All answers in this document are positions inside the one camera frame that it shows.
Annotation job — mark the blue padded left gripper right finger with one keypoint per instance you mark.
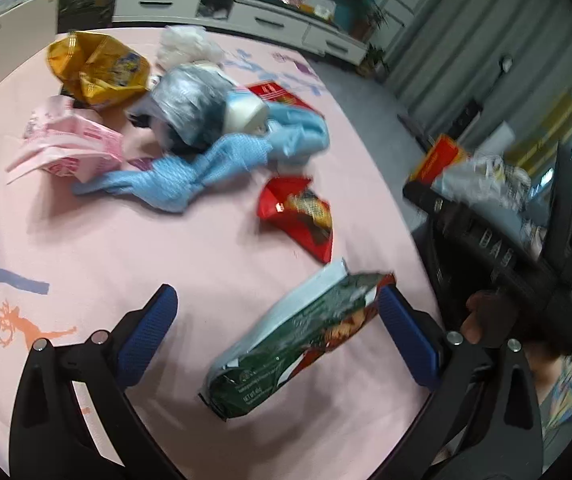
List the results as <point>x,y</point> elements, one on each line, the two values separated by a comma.
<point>416,335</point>

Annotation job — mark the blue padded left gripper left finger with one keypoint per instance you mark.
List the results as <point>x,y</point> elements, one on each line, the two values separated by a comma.
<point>139,334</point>

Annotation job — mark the green snack bag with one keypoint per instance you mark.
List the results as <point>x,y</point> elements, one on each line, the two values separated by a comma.
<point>312,320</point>

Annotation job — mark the red snack wrapper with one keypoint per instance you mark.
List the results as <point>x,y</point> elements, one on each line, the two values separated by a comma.
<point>289,204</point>

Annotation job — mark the blue cloth rag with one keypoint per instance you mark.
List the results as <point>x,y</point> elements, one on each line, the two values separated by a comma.
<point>294,135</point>

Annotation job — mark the red cigarette box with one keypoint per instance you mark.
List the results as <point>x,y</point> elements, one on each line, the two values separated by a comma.
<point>273,93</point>

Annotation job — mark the yellow chips bag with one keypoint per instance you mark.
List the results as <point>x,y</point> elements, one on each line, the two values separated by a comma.
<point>98,70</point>

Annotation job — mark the white tissue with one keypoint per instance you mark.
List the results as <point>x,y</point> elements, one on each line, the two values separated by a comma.
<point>185,44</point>

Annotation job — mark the black round trash bin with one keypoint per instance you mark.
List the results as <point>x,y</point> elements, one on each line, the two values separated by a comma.
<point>454,272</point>

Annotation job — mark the person's right hand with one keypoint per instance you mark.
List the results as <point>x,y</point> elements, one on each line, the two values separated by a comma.
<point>490,320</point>

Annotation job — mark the white plastic bag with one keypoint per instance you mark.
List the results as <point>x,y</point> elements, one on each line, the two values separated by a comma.
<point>485,179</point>

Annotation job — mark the red gift bag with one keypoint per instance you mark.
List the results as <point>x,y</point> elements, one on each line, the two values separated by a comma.
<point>444,153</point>

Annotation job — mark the pink printed tablecloth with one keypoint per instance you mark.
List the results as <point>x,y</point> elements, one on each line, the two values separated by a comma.
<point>71,265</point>

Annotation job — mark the pink plastic bag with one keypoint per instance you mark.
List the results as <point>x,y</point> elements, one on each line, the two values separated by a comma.
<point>67,142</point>

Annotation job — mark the potted green plant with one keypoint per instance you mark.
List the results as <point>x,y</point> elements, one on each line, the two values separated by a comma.
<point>373,64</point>

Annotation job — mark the grey foil wrapper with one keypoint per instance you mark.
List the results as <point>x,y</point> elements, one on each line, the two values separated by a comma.
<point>186,109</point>

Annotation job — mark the white side cabinet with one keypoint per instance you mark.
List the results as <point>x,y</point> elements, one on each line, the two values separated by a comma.
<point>25,30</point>

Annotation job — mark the white TV cabinet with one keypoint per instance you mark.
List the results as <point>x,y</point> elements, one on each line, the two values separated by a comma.
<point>255,18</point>

